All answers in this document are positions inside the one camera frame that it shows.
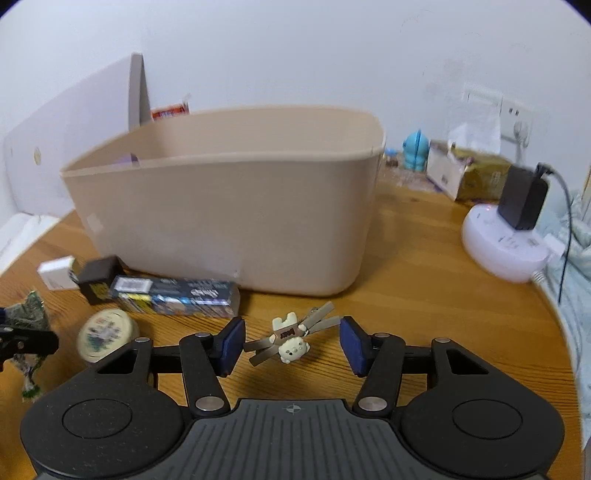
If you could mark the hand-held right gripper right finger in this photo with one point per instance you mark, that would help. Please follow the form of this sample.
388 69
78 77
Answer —
353 347

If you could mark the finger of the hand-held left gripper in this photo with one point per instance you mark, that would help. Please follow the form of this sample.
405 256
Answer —
27 342

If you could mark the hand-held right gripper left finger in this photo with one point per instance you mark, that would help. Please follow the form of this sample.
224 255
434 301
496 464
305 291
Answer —
232 346

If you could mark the bear hair clip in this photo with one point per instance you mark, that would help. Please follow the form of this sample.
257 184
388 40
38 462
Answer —
290 349

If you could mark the beige plastic storage bin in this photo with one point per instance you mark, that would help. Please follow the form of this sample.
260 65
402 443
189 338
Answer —
231 207

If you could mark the green foil packet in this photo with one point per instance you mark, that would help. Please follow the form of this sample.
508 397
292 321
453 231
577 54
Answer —
31 310

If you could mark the dark printed flat box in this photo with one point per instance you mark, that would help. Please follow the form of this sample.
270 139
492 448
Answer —
184 296

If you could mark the small white box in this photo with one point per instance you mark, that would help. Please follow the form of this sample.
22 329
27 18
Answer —
55 273

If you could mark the black charger block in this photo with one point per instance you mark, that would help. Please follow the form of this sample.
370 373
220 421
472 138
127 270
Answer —
99 278

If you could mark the white round power strip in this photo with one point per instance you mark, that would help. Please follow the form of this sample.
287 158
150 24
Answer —
494 249

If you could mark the small blue and brown toy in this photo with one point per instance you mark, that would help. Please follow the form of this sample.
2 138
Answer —
391 158

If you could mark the white printed box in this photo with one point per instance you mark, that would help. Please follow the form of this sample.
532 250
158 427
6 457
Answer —
443 173

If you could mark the blue toy figure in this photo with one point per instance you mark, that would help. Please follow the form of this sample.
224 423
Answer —
417 150

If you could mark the purple item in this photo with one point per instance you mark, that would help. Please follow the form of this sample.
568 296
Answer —
127 160

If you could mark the white cardboard panel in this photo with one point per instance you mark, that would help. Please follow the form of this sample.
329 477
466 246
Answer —
69 138

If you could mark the yellow tissue box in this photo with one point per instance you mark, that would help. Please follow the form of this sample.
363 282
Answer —
485 177

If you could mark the white plug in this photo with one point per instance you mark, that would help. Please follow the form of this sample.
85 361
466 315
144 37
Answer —
554 247

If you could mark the black power adapter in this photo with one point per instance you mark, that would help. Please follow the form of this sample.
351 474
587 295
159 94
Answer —
524 198

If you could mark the light blue cloth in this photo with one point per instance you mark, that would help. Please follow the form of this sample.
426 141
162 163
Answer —
579 277

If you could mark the red and white box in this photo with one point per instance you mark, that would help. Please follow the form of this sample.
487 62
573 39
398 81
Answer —
170 110

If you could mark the clear plastic bag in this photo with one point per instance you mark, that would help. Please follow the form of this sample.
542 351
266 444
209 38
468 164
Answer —
478 124

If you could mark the white wall socket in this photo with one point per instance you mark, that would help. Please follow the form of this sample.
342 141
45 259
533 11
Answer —
517 120

